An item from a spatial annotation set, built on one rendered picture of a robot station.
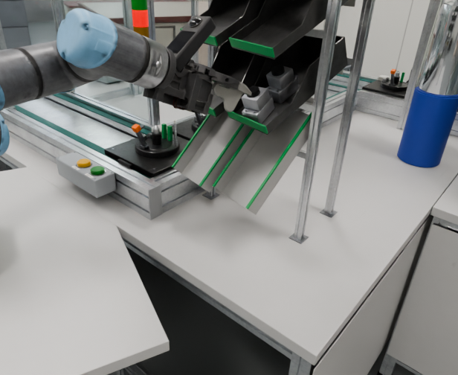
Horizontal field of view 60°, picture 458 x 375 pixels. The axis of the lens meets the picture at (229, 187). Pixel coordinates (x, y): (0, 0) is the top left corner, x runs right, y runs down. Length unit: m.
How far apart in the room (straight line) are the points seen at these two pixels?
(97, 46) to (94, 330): 0.56
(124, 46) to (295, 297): 0.63
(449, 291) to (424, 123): 0.58
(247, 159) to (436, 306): 0.89
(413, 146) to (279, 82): 0.83
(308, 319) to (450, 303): 0.76
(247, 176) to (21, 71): 0.59
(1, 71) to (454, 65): 1.33
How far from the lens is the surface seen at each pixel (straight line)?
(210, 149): 1.10
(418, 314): 1.65
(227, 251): 1.05
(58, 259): 1.09
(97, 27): 0.60
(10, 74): 0.63
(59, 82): 0.67
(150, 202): 1.14
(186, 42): 0.72
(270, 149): 1.02
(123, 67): 0.62
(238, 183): 1.02
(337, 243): 1.13
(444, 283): 1.54
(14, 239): 1.19
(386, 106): 2.12
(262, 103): 0.90
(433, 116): 1.59
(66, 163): 1.31
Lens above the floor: 1.52
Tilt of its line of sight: 30 degrees down
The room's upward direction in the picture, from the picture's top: 2 degrees clockwise
